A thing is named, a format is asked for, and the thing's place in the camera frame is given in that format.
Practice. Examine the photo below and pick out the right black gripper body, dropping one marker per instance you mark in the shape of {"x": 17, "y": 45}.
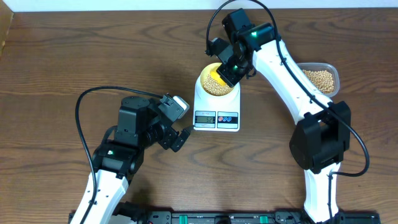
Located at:
{"x": 234, "y": 70}

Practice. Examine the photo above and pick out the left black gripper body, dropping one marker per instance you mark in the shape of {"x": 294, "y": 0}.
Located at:
{"x": 153, "y": 131}

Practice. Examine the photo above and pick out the yellow measuring scoop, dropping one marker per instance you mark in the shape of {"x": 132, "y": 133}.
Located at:
{"x": 216, "y": 77}

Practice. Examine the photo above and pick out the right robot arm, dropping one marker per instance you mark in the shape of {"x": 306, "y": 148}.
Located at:
{"x": 322, "y": 127}

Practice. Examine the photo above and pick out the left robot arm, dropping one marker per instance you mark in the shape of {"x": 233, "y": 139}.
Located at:
{"x": 141, "y": 123}

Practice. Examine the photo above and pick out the pale yellow bowl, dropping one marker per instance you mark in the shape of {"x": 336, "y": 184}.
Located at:
{"x": 207, "y": 70}

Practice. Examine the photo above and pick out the soybeans in yellow bowl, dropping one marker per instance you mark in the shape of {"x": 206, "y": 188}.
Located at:
{"x": 211, "y": 87}

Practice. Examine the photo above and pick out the white digital kitchen scale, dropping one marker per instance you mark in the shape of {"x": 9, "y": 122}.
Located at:
{"x": 216, "y": 113}

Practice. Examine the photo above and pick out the clear container of soybeans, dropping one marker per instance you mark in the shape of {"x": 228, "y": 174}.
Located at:
{"x": 323, "y": 75}

